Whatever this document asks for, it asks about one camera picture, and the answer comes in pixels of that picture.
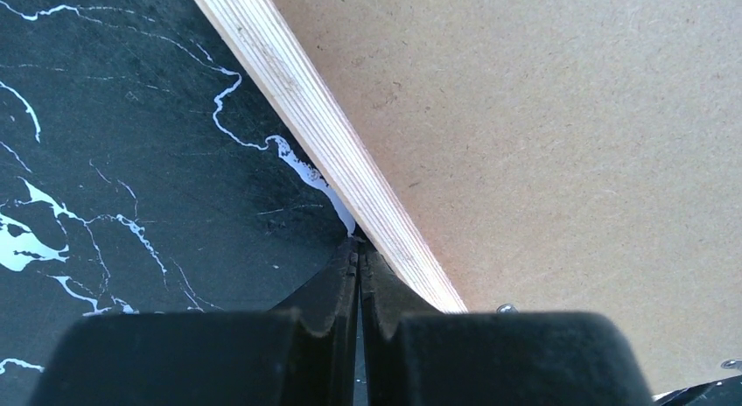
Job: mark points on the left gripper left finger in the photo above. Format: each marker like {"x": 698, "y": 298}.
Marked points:
{"x": 300, "y": 352}

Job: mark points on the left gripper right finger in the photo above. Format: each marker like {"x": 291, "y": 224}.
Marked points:
{"x": 418, "y": 355}

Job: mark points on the brown backing board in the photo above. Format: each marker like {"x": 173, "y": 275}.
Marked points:
{"x": 560, "y": 154}

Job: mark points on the pink wooden picture frame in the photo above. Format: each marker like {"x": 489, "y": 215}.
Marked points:
{"x": 266, "y": 47}

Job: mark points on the metal frame retaining clip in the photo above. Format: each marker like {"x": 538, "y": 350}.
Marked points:
{"x": 506, "y": 309}

